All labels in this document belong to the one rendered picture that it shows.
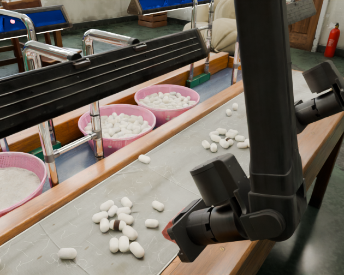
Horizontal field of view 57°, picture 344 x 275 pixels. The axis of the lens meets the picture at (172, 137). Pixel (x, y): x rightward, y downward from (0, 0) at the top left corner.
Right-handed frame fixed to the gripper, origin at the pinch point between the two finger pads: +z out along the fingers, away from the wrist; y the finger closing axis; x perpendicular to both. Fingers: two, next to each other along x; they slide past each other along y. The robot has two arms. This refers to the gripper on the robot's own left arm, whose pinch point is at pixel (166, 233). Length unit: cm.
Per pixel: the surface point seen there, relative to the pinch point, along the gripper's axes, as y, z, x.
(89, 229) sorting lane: 4.2, 18.6, -6.5
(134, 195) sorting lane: -10.4, 18.9, -6.7
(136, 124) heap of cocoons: -39, 38, -24
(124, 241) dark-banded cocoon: 3.1, 9.9, -1.6
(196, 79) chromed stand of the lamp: -99, 51, -31
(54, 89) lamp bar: 7.4, -4.5, -31.6
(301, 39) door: -499, 135, -32
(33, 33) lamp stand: -14, 27, -58
